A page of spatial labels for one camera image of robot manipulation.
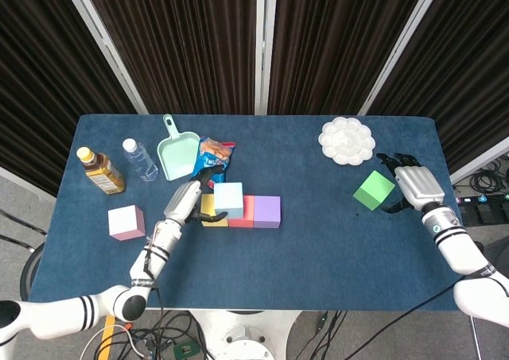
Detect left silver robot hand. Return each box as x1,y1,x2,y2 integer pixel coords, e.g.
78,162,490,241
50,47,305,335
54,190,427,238
163,165,230,226

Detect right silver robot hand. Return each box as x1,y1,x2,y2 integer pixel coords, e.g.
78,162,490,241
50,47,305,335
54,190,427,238
375,152,445,214

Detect yellow cube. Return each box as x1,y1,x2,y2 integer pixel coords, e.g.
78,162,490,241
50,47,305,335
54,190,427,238
200,194,230,228

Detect light blue cube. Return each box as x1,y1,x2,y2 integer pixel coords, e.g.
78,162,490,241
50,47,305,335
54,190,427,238
213,182,244,219

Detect green cube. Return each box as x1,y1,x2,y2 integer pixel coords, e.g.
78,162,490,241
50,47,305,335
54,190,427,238
352,170,397,212

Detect orange-red cube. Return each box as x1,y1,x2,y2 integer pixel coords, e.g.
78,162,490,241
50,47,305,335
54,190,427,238
227,195,255,229

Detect purple cube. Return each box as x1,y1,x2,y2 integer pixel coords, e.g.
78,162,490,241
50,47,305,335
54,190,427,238
252,195,282,230

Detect pink cube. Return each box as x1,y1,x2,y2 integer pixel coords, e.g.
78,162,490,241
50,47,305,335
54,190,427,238
107,204,146,242

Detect mint green dustpan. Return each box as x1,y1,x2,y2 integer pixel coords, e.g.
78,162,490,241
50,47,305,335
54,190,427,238
156,114,201,182

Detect blue snack bag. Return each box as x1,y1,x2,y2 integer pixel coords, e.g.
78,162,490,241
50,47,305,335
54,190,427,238
190,136,236,192

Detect clear plastic water bottle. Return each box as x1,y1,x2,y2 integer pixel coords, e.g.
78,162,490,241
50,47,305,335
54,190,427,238
122,137,159,183

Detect amber tea bottle yellow label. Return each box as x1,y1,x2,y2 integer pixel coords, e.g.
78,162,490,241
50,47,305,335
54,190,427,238
76,146,126,195

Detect white flower-shaped paint palette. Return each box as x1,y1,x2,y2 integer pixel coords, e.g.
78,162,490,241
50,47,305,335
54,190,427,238
317,116,377,166

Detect blue table cloth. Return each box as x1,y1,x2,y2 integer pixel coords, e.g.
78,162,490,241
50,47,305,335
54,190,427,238
29,114,486,312

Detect black office chair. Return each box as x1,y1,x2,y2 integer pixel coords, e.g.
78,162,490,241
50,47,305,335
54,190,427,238
475,238,509,277

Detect green circuit board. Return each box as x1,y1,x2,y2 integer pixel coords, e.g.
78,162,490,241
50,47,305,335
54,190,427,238
173,339,200,359

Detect yellow floor tape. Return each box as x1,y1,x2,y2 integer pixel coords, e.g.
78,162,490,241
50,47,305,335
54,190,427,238
99,315,117,351

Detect coiled black cables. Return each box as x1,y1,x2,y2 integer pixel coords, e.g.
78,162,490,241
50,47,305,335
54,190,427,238
468,151,509,196

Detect black floor cable bundle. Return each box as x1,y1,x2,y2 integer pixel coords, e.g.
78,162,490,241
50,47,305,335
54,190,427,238
293,311,347,360
79,310,216,360

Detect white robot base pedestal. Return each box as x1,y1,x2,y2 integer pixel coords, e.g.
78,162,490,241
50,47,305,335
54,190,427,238
186,310,303,360

